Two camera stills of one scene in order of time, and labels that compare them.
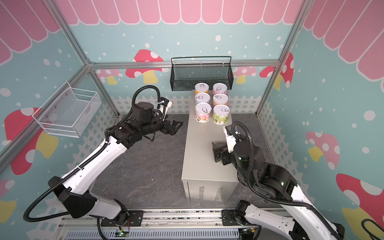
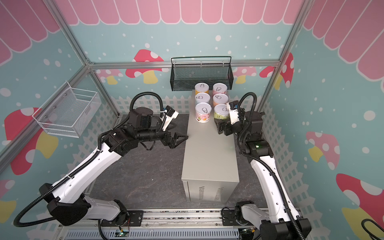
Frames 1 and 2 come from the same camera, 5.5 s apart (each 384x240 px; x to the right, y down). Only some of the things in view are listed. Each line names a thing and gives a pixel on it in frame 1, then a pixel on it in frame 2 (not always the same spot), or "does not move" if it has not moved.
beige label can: [202, 112] does not move
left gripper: [166, 130] to [173, 143]
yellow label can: [201, 87] does not move
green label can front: [220, 113] does not move
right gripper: [223, 153] to [226, 127]
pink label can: [219, 88] does not move
